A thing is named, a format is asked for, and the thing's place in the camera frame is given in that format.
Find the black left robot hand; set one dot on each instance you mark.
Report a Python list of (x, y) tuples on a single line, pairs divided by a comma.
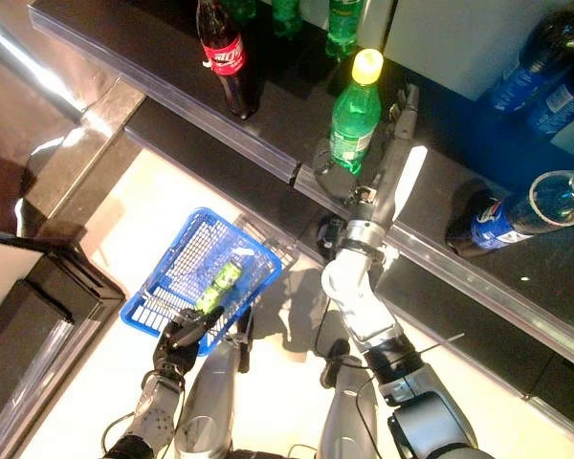
[(186, 344)]

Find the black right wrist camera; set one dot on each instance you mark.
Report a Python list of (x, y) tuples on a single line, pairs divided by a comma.
[(330, 234)]

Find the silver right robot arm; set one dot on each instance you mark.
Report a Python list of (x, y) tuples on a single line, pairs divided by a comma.
[(363, 306)]

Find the green Sprite bottle yellow cap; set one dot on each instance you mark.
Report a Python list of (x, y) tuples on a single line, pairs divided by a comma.
[(356, 115), (241, 9), (287, 19), (342, 28)]

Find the black low display stand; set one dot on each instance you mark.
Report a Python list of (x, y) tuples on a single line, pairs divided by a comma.
[(76, 296)]

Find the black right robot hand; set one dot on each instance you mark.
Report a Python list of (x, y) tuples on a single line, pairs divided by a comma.
[(387, 191)]

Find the Coca-Cola bottle red label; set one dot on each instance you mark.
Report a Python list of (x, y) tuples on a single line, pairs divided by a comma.
[(227, 57)]

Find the blue plastic shopping basket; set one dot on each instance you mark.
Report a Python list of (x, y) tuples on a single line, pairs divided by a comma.
[(191, 253)]

